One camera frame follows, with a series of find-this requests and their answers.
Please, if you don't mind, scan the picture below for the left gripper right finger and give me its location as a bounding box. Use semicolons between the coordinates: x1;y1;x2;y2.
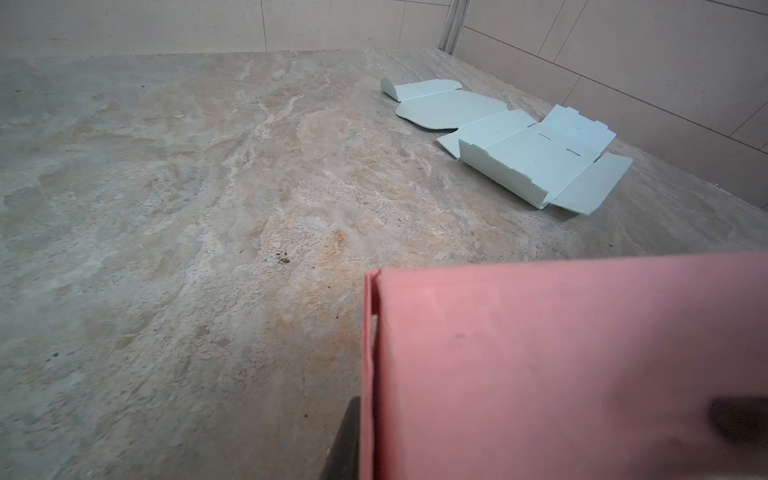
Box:
708;396;767;447

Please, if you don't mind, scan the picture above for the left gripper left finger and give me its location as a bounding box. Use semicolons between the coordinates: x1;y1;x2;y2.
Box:
319;396;361;480

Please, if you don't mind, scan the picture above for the pink paper box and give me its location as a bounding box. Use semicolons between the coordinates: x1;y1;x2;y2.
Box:
359;251;767;479

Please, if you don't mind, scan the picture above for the light blue paper box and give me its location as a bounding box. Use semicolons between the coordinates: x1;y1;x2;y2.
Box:
380;78;633;215

